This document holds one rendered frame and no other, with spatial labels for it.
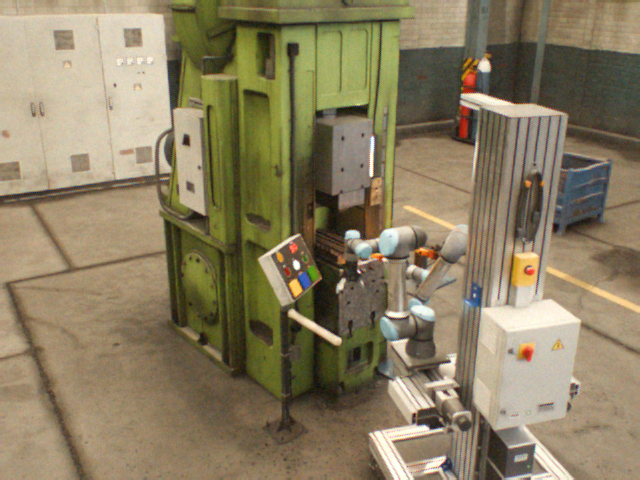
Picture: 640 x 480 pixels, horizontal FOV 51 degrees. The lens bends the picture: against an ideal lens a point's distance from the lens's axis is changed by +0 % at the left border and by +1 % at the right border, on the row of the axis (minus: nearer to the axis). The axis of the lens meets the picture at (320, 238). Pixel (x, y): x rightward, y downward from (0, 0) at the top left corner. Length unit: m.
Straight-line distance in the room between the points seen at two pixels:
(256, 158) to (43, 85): 4.90
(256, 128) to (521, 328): 1.98
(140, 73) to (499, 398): 6.86
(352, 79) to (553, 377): 1.99
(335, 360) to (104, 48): 5.55
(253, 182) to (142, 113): 4.95
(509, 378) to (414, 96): 9.27
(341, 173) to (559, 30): 9.26
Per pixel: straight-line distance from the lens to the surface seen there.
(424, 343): 3.25
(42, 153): 8.68
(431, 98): 12.04
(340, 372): 4.28
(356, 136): 3.82
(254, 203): 4.09
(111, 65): 8.71
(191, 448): 4.07
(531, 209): 2.82
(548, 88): 12.86
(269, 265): 3.43
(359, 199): 3.95
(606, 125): 12.18
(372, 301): 4.21
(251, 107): 3.97
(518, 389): 2.91
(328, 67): 3.81
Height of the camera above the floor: 2.51
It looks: 21 degrees down
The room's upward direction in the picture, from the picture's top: straight up
